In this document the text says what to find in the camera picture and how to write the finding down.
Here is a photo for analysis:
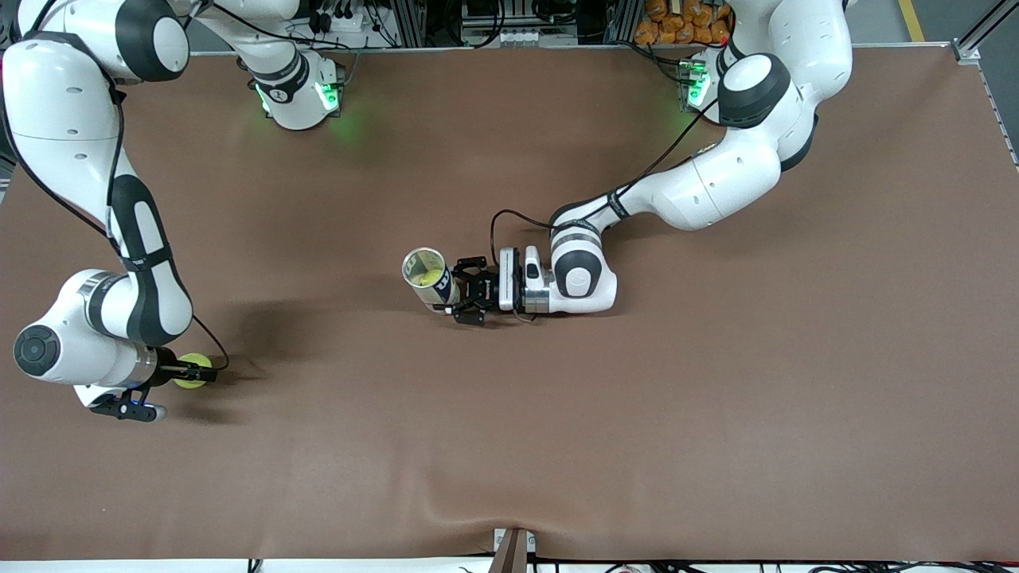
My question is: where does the orange objects pile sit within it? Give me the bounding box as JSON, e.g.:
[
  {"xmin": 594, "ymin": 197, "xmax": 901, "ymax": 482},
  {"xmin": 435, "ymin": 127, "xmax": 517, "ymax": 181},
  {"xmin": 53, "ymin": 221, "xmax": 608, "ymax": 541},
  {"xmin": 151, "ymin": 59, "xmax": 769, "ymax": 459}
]
[{"xmin": 633, "ymin": 0, "xmax": 733, "ymax": 46}]

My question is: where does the brown table mat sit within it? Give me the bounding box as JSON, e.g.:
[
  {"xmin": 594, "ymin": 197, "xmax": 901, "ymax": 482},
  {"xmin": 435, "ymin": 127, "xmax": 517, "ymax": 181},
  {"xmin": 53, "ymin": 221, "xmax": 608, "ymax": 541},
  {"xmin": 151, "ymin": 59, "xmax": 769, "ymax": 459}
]
[{"xmin": 0, "ymin": 44, "xmax": 1019, "ymax": 563}]

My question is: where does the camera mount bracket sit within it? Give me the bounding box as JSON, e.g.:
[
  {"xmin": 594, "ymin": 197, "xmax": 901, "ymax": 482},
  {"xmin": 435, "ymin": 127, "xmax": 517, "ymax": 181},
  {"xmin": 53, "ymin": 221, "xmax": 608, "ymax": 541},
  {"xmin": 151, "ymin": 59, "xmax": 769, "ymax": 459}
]
[{"xmin": 491, "ymin": 527, "xmax": 537, "ymax": 573}]

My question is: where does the aluminium frame strut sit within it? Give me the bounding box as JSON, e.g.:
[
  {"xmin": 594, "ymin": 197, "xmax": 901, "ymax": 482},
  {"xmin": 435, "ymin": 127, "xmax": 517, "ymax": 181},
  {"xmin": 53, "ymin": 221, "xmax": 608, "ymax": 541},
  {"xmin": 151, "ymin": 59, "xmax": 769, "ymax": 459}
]
[{"xmin": 951, "ymin": 0, "xmax": 1019, "ymax": 66}]

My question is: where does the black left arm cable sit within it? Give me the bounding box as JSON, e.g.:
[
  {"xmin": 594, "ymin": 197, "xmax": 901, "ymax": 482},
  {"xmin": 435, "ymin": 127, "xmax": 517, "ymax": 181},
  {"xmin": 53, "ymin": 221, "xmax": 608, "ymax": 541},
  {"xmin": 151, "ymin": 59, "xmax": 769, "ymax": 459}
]
[{"xmin": 488, "ymin": 80, "xmax": 721, "ymax": 267}]

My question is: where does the white blue tennis ball can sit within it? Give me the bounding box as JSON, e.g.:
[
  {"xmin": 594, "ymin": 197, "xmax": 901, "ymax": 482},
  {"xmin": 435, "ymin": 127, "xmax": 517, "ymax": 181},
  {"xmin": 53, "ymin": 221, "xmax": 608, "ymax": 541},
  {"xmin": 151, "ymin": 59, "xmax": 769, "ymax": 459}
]
[{"xmin": 401, "ymin": 248, "xmax": 464, "ymax": 314}]

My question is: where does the white power strip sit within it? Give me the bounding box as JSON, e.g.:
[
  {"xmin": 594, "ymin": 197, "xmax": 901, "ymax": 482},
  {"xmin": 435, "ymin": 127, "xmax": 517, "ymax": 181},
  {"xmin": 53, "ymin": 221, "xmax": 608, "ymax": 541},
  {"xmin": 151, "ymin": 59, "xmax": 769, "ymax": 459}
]
[{"xmin": 306, "ymin": 10, "xmax": 377, "ymax": 34}]

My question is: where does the aluminium frame post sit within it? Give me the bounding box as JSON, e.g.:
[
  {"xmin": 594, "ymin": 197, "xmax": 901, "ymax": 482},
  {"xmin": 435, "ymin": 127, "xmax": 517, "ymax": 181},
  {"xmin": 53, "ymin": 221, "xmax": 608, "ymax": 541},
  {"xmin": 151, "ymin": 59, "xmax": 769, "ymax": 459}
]
[
  {"xmin": 607, "ymin": 0, "xmax": 642, "ymax": 45},
  {"xmin": 396, "ymin": 0, "xmax": 427, "ymax": 47}
]

